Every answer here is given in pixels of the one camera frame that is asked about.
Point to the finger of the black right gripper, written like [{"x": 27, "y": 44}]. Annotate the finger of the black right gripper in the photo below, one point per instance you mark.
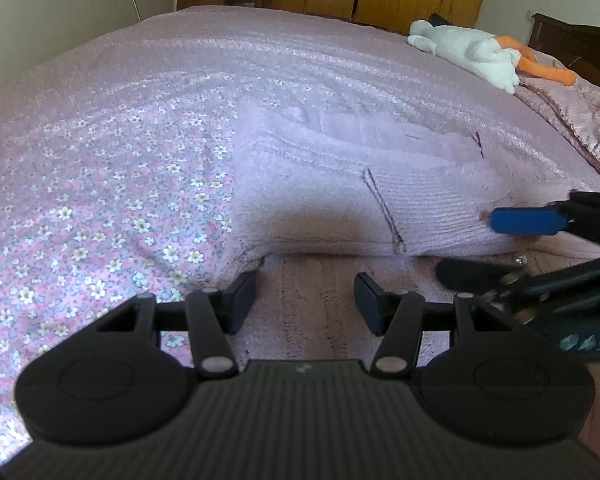
[
  {"x": 514, "y": 287},
  {"x": 578, "y": 215}
]

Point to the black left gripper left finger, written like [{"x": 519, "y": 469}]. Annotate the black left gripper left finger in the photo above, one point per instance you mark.
[{"x": 132, "y": 371}]

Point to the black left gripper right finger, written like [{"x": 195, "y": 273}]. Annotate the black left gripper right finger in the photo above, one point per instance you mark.
[{"x": 475, "y": 369}]

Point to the lilac knitted sweater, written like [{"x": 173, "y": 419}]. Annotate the lilac knitted sweater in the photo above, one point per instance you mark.
[{"x": 368, "y": 185}]

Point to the pink quilted blanket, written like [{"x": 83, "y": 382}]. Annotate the pink quilted blanket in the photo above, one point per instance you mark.
[{"x": 574, "y": 111}]

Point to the dark wooden headboard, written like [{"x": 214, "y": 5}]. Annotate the dark wooden headboard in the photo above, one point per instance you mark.
[{"x": 576, "y": 46}]

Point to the white orange plush toy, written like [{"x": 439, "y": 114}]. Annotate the white orange plush toy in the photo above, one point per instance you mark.
[{"x": 495, "y": 59}]

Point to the pink floral bed sheet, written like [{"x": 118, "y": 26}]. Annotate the pink floral bed sheet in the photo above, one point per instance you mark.
[{"x": 116, "y": 176}]

